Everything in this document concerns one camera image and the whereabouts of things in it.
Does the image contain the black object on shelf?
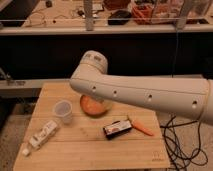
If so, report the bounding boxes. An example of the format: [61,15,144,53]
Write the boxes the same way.
[107,10,131,25]

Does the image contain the translucent plastic cup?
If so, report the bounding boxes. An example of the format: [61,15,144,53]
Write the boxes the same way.
[52,100,72,124]

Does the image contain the metal clamp at left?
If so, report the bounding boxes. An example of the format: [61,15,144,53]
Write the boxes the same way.
[0,67,25,86]

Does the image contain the black rectangular box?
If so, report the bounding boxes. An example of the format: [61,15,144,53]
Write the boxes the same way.
[103,120,132,140]

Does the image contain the black floor cables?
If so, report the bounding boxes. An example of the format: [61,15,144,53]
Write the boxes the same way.
[159,114,209,171]

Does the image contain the wooden board table top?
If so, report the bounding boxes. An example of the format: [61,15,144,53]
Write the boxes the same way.
[13,82,170,171]

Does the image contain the orange ceramic bowl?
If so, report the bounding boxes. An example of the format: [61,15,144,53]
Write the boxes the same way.
[80,95,112,117]

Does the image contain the white tube bottle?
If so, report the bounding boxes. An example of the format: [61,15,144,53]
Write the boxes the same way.
[22,120,59,156]

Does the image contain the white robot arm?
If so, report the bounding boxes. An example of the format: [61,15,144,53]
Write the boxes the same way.
[70,50,213,125]

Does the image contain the metal vertical post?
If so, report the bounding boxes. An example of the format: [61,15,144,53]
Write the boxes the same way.
[83,0,94,31]

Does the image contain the orange crate on shelf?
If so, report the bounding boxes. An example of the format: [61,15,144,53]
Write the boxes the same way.
[131,5,152,25]

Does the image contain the orange carrot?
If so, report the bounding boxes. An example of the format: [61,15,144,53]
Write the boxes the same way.
[128,118,154,136]

